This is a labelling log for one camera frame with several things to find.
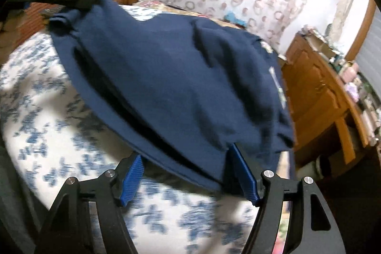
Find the pink floral beige blanket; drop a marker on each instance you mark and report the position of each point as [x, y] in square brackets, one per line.
[208, 63]

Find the grey cylindrical bin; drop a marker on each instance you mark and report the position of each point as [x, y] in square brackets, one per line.
[318, 169]

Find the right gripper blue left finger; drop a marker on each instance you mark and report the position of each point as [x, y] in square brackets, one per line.
[131, 180]

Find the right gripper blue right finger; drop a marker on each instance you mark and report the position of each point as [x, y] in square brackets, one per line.
[248, 173]

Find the lilac cloth on sideboard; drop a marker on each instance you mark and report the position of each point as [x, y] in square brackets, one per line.
[352, 90]

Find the blue floral white quilt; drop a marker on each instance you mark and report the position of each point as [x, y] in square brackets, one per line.
[48, 135]

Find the light blue cloth bundle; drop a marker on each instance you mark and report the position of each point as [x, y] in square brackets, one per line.
[230, 17]

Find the pink bottle on sideboard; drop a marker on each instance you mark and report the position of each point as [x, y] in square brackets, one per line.
[348, 72]

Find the navy blue printed t-shirt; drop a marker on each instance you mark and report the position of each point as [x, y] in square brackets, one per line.
[134, 76]

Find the grey window roller blind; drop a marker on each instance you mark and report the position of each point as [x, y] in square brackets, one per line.
[368, 57]

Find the wooden sideboard cabinet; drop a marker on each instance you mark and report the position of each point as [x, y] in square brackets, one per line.
[328, 123]

